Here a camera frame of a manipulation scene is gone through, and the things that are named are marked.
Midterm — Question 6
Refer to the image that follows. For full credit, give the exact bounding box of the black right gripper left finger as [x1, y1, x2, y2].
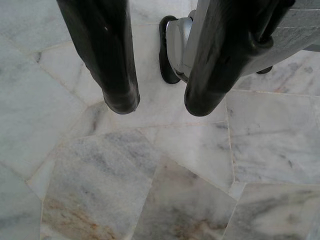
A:
[56, 0, 141, 115]

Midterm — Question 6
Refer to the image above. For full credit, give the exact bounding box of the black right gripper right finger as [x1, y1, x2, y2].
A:
[184, 0, 296, 118]

